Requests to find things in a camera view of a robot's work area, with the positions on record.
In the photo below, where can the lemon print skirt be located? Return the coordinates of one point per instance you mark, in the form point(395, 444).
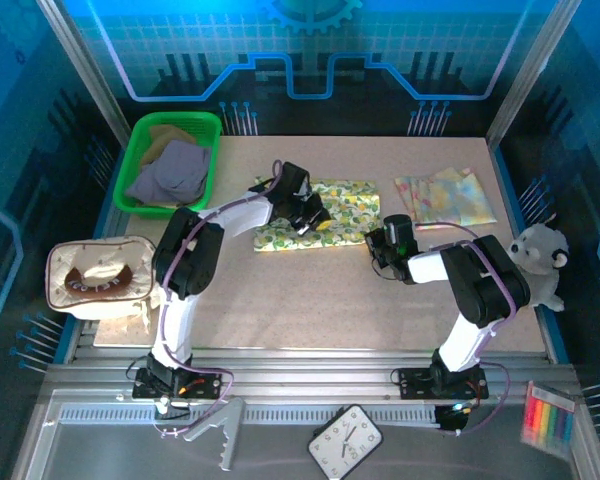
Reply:
point(350, 205)

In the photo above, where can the pastel floral skirt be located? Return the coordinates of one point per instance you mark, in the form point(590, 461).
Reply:
point(460, 195)

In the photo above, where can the lavender skirt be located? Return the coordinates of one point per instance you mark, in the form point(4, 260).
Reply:
point(175, 170)

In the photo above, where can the khaki skirt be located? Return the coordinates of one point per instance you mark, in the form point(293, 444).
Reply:
point(162, 135)

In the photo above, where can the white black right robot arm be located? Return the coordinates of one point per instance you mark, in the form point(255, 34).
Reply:
point(430, 260)

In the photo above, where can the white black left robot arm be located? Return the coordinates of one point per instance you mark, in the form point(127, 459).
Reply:
point(240, 215)

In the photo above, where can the green plastic basket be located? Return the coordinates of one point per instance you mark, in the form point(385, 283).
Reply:
point(177, 212)

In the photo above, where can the grey plush toy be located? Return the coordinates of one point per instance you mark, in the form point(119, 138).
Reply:
point(545, 250)

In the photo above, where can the black controller box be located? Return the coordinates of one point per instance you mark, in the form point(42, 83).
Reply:
point(450, 422)

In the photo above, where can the cream quilted bag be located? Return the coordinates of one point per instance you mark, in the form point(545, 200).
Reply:
point(105, 255)

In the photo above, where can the white black-rimmed clock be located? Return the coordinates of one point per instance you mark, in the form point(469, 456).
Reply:
point(345, 440)

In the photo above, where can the coloured marker pack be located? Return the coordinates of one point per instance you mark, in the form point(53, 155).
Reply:
point(547, 420)

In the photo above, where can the aluminium frame rail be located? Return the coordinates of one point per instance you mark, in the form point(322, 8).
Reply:
point(305, 370)

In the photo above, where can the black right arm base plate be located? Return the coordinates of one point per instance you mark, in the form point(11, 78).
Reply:
point(415, 382)

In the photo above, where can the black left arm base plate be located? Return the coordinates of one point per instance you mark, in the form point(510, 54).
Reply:
point(205, 385)

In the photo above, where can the aluminium frame post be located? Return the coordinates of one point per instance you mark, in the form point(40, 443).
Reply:
point(530, 70)
point(84, 70)

